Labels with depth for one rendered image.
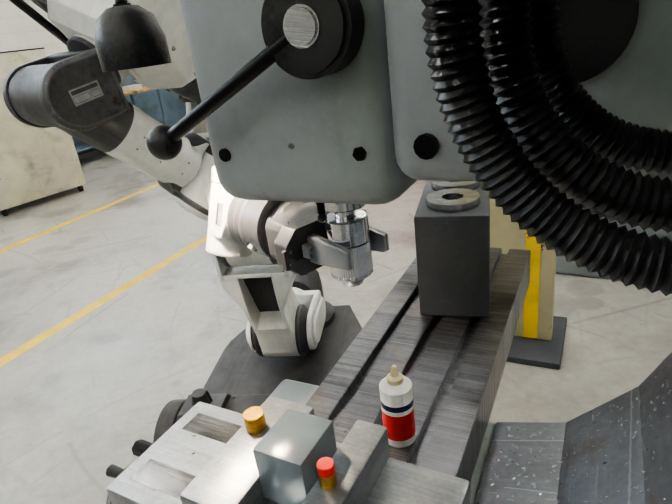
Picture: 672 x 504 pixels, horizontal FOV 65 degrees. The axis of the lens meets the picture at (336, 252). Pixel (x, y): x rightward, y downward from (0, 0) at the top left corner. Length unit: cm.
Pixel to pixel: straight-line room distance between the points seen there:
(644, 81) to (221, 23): 30
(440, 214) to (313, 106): 49
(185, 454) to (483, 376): 42
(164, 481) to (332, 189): 36
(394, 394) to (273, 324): 81
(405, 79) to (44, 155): 647
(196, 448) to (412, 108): 45
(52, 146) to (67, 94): 597
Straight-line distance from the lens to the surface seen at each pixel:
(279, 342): 145
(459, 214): 87
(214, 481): 55
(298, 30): 39
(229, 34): 46
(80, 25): 89
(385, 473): 58
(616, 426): 75
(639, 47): 35
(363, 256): 56
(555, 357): 251
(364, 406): 76
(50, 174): 679
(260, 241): 63
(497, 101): 23
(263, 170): 46
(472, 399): 77
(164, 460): 66
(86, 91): 85
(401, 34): 37
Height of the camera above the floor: 145
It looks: 23 degrees down
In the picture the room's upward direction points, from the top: 7 degrees counter-clockwise
